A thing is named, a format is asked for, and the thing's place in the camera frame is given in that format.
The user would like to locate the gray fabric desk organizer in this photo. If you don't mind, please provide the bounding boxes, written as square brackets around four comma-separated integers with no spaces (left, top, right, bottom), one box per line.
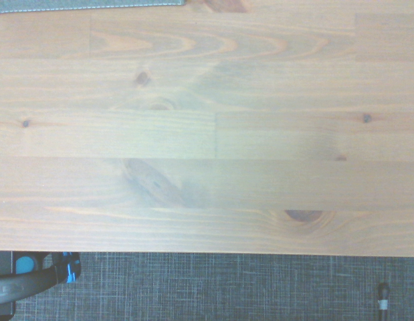
[0,0,188,15]

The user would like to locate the black and blue headphones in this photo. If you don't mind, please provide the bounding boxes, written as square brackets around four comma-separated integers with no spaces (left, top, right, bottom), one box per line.
[0,251,82,307]

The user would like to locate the black headphone hanger clamp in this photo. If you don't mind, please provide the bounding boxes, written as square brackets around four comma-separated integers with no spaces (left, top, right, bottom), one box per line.
[0,250,17,321]

